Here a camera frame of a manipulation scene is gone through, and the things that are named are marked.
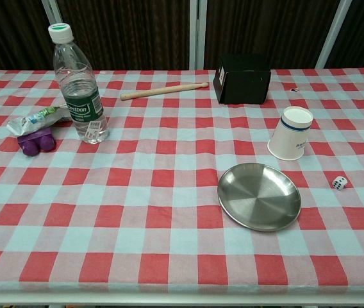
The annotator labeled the white metal frame post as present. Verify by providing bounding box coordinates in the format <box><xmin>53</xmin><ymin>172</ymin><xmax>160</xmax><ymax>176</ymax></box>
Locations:
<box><xmin>40</xmin><ymin>0</ymin><xmax>64</xmax><ymax>36</ymax></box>
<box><xmin>188</xmin><ymin>0</ymin><xmax>207</xmax><ymax>70</ymax></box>
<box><xmin>315</xmin><ymin>0</ymin><xmax>352</xmax><ymax>69</ymax></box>

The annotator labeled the purple twin cup pack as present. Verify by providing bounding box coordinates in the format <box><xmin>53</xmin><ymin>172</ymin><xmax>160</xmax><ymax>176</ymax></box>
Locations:
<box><xmin>17</xmin><ymin>128</ymin><xmax>56</xmax><ymax>157</ymax></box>

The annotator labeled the red white checkered tablecloth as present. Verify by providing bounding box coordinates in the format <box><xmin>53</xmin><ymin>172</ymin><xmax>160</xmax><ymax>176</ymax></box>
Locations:
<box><xmin>0</xmin><ymin>67</ymin><xmax>364</xmax><ymax>293</ymax></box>

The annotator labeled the wooden drumstick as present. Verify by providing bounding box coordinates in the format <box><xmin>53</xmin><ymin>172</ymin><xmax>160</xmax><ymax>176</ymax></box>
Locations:
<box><xmin>120</xmin><ymin>82</ymin><xmax>209</xmax><ymax>101</ymax></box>

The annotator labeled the black cardboard box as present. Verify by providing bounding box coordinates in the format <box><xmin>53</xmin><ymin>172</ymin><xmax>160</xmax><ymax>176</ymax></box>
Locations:
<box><xmin>213</xmin><ymin>53</ymin><xmax>272</xmax><ymax>105</ymax></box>

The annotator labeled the white paper cup blue stripe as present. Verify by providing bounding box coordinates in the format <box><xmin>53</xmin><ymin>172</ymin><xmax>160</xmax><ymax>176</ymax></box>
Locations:
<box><xmin>267</xmin><ymin>106</ymin><xmax>314</xmax><ymax>161</ymax></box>

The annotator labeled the round metal plate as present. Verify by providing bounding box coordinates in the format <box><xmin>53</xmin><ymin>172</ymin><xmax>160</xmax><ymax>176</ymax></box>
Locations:
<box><xmin>217</xmin><ymin>162</ymin><xmax>302</xmax><ymax>232</ymax></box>

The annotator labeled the white die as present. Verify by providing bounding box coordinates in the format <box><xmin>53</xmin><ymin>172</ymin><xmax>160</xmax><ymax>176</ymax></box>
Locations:
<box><xmin>331</xmin><ymin>175</ymin><xmax>348</xmax><ymax>192</ymax></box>

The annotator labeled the clear plastic water bottle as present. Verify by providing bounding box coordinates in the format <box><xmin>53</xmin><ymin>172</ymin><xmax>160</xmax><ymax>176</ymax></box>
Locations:
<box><xmin>47</xmin><ymin>22</ymin><xmax>110</xmax><ymax>145</ymax></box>

